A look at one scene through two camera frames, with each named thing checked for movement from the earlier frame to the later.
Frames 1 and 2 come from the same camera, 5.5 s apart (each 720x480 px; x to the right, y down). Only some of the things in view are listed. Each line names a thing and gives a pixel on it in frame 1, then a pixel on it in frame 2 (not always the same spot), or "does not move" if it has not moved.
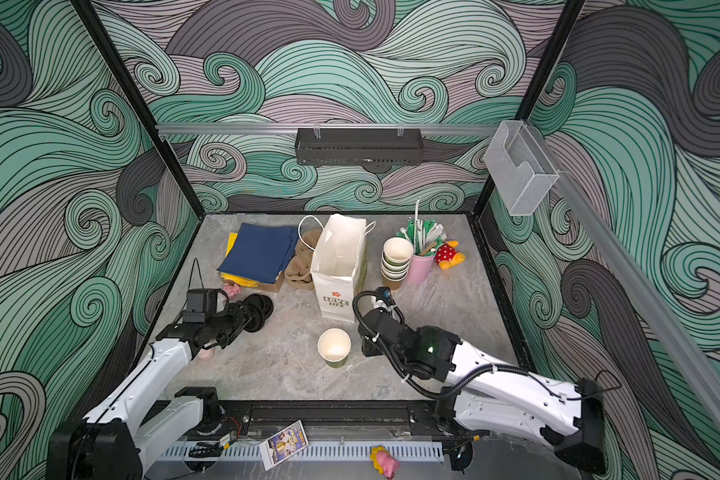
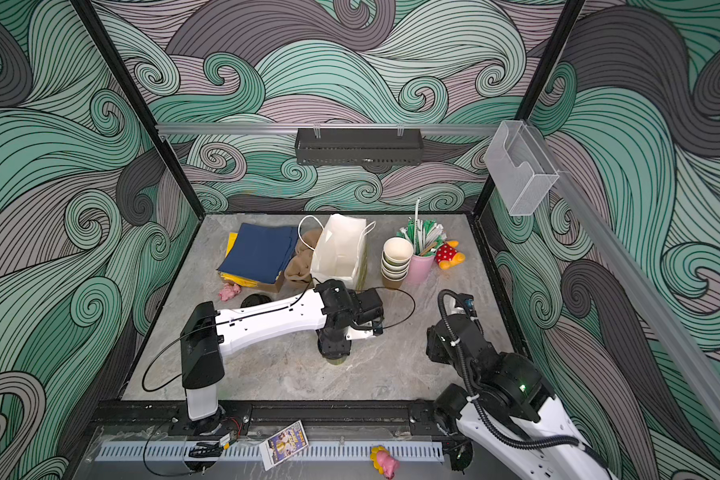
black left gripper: [239, 313] → [337, 350]
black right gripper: [367, 345] → [436, 342]
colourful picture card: [283, 445] does not move
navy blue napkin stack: [260, 252] does not move
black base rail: [393, 419] does not move
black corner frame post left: [138, 102] does not move
